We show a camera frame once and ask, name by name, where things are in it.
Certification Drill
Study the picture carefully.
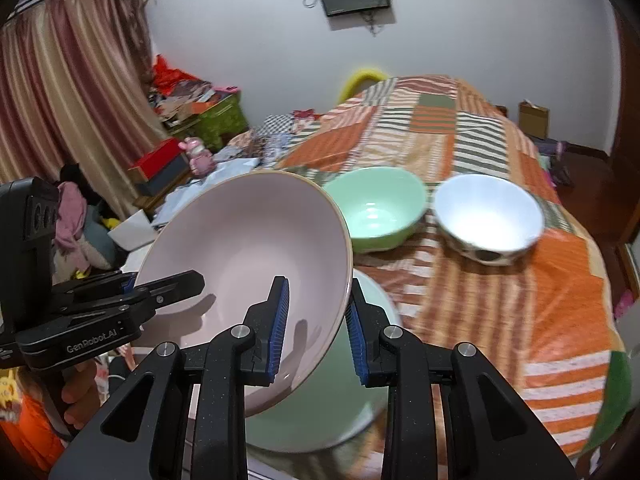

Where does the dark grey box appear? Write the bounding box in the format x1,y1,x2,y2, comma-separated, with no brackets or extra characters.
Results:
135,157,193,196

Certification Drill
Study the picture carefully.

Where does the green bowl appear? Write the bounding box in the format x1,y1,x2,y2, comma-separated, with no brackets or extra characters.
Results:
322,166,428,255

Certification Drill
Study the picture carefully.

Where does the cardboard box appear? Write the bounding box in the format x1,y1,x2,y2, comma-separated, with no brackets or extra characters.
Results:
517,101,551,140

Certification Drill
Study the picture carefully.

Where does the patchwork bedspread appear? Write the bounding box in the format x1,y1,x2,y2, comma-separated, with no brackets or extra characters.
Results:
272,75,633,480

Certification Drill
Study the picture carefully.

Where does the striped curtain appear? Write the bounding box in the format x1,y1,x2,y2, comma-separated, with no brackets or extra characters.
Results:
0,0,173,186

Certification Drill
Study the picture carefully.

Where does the pink rabbit toy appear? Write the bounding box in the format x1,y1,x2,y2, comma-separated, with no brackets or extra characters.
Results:
178,137,216,178

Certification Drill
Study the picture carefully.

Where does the light green plate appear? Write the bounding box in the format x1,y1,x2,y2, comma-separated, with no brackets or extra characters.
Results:
245,267,403,453

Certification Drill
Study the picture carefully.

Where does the white dotted bowl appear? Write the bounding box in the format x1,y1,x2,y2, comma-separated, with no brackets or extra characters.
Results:
433,173,546,267

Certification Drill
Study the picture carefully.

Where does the person's left hand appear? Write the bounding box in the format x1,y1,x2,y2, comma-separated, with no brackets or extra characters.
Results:
62,361,104,428

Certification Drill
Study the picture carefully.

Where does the pink bowl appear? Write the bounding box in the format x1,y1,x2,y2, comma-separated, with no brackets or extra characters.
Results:
134,170,355,418

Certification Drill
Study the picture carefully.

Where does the checkered quilt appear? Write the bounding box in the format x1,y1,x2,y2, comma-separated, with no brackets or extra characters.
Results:
215,109,323,168

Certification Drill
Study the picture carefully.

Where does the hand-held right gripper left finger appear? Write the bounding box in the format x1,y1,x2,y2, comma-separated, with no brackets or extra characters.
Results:
47,276,291,480

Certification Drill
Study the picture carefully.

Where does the white cloth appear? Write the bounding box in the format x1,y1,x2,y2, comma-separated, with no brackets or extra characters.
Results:
150,157,261,226

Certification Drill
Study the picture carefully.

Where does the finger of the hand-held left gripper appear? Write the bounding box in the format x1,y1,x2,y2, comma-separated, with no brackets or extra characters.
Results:
50,271,137,306
55,270,206,331

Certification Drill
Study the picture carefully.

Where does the green storage box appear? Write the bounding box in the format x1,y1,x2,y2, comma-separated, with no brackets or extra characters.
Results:
192,92,249,151

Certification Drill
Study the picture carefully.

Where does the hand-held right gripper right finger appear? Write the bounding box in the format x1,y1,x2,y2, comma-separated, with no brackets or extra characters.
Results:
344,280,581,480

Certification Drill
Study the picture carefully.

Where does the red box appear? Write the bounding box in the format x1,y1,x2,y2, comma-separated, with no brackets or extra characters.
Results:
127,140,188,181

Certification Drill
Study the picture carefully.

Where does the pink cloth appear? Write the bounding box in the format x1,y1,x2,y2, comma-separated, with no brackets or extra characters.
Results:
55,180,93,251

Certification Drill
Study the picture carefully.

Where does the yellow pool noodle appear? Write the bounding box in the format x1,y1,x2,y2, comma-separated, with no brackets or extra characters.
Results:
339,65,388,103

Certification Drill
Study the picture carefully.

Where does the white paper box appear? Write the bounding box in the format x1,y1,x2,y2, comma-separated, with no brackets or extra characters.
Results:
107,209,156,251

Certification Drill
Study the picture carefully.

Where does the red plastic bag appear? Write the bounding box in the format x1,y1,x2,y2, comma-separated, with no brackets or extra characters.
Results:
151,55,186,91

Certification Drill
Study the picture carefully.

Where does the grey-blue plush cushion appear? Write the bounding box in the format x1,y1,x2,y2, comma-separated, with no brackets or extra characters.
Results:
80,205,121,271

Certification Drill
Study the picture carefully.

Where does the pile of paper bags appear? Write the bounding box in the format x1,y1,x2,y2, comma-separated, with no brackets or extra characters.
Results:
150,77,226,121

